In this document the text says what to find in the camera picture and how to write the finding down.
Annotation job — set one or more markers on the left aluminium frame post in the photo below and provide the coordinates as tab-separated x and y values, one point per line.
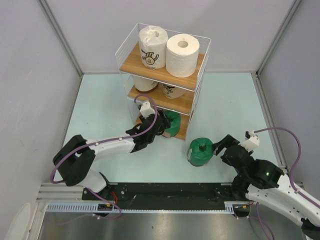
48	13

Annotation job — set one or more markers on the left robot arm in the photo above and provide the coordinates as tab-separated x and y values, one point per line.
75	159

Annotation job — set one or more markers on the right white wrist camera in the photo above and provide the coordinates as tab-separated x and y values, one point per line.
251	141

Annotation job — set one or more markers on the green roll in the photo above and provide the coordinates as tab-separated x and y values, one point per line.
175	123
200	151

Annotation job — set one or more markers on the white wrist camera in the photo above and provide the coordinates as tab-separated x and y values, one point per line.
251	141
146	109

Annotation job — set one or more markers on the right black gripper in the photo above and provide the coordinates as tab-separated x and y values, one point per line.
228	140

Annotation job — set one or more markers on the white slotted cable duct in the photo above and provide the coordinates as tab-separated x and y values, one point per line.
69	207

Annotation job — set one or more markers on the tan paper roll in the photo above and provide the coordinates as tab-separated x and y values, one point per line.
172	92

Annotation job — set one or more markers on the aluminium frame post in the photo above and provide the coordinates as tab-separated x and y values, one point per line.
283	27
48	13

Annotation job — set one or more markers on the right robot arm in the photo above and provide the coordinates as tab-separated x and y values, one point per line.
263	182

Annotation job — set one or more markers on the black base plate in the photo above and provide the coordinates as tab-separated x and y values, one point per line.
177	196

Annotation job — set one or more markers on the white wire wooden shelf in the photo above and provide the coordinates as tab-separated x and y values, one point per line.
129	62

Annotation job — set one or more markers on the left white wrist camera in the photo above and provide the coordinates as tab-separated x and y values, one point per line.
146	109

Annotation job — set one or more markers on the cream paper roll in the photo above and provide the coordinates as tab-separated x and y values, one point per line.
144	85

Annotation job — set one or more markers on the right aluminium frame post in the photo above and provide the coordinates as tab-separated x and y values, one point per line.
283	27

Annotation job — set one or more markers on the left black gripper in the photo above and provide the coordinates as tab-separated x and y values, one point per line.
165	120

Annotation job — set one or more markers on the plain white paper roll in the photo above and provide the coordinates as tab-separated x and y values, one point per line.
182	51

